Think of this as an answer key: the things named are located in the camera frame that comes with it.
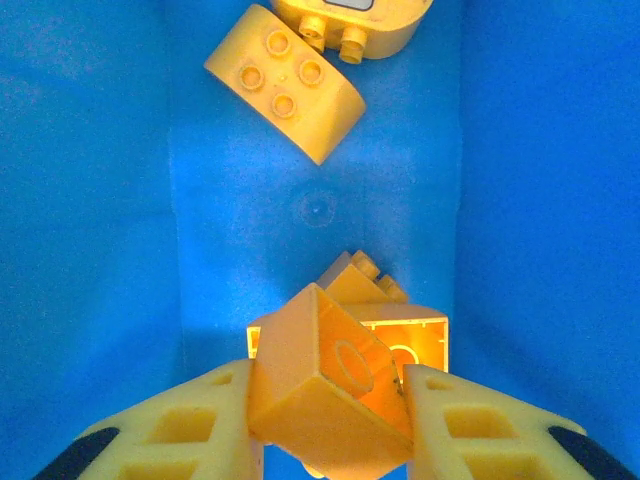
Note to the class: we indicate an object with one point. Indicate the blue three-compartment bin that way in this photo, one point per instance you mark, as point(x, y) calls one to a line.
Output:
point(100, 200)

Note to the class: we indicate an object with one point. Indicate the yellow curved lego brick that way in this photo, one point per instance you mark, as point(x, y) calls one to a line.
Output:
point(285, 85)

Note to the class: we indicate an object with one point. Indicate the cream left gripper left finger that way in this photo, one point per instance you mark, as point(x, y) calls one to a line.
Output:
point(180, 430)

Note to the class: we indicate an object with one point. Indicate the yellow round lego piece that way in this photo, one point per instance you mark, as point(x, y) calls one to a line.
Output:
point(390, 35)

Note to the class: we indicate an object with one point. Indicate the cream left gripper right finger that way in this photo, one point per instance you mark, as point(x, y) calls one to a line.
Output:
point(480, 430)

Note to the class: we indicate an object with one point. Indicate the yellow square lego brick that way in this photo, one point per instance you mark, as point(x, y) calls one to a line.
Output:
point(425, 340)

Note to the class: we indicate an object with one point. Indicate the small orange-yellow lego brick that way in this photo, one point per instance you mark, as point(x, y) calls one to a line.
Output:
point(355, 285)

